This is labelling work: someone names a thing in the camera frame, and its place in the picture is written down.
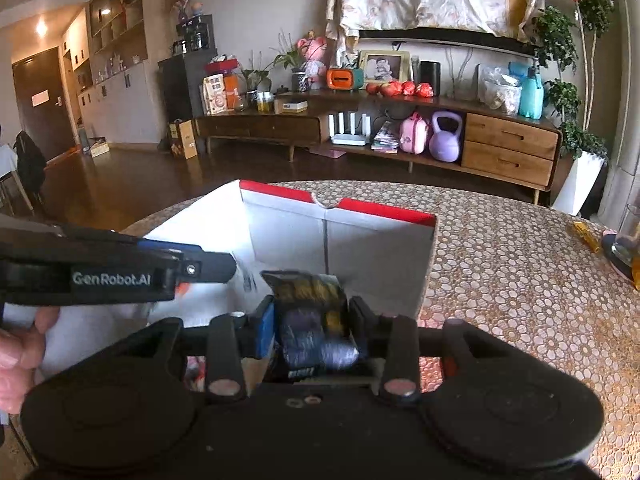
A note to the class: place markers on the black and white mug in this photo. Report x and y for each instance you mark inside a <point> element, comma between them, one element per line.
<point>299,81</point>

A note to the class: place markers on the black water dispenser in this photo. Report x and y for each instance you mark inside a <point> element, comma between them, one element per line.
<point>195,35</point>

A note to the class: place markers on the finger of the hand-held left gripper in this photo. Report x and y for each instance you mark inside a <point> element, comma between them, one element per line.
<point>165,247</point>
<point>210,267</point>

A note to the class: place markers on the teal spray bottle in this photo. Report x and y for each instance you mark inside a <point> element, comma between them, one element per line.
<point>531,95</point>

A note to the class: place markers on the green potted plant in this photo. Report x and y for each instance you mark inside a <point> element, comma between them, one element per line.
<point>257,79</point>

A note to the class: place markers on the dark round tray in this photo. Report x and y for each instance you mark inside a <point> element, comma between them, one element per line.
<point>612,255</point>

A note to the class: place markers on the white router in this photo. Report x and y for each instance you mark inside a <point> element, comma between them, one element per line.
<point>350,132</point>

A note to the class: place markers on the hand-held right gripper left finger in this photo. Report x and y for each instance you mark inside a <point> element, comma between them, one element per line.
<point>267,327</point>

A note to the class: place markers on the black television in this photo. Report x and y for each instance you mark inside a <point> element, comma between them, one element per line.
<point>450,35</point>

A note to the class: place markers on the orange packet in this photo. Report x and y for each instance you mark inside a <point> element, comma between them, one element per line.
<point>636,274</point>

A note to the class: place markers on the brown paper bag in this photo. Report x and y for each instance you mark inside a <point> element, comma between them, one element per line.
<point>182,139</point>

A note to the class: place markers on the orange and teal radio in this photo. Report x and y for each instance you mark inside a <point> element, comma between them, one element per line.
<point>345,79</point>

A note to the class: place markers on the drinking glass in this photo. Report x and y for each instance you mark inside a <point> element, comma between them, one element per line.
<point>629,232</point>

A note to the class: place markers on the clear plastic bag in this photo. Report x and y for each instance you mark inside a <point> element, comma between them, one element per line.
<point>497,89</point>

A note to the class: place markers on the pink floor scale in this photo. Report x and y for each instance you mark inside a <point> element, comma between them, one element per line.
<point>327,153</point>

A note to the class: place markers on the black snack packet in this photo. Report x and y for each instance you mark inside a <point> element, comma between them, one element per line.
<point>310,340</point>

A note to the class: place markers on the person's left hand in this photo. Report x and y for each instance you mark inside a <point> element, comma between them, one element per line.
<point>20,360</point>

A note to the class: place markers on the artificial green tree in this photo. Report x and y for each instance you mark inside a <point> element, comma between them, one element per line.
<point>555,35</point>

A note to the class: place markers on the yellow jars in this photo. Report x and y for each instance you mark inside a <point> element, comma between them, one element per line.
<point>265,103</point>

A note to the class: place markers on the black cylinder speaker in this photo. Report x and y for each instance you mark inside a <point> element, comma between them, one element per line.
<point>430,79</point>

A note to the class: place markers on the pink bag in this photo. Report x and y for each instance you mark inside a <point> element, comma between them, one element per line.
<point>415,135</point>

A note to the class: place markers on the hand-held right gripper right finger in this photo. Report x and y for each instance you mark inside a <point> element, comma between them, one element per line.
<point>367,332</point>

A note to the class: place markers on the white flat box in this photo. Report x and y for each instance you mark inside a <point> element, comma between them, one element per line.
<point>291,106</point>

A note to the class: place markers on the open box on floor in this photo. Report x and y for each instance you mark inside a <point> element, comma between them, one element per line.
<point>97,147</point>

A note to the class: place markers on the stack of magazines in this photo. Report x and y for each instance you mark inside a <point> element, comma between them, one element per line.
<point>385,139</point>

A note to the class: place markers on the red and white cardboard box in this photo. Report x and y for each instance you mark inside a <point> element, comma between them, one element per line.
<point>300,240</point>

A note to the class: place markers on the framed photo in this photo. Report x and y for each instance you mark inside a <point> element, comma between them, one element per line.
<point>384,67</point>

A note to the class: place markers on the orange and white carton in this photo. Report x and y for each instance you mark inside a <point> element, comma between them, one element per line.
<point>214,94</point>

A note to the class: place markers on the wooden tv cabinet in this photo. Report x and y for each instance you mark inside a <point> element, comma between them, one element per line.
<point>510,137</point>

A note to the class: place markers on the red flat box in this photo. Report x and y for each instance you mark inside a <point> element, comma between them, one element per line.
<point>222,65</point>

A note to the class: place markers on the purple kettlebell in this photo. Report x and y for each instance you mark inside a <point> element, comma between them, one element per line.
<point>446,140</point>

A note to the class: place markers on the black jacket on chair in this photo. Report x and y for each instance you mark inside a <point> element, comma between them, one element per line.
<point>27,160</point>

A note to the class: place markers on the wall shelving unit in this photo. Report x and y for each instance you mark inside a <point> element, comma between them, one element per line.
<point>120,20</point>

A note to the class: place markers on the black mini fridge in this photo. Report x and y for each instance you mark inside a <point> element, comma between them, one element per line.
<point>180,90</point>

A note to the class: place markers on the small yellow packet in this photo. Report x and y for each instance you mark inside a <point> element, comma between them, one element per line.
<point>585,236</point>

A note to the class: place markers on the brown door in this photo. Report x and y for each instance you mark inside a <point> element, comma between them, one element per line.
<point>40,105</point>

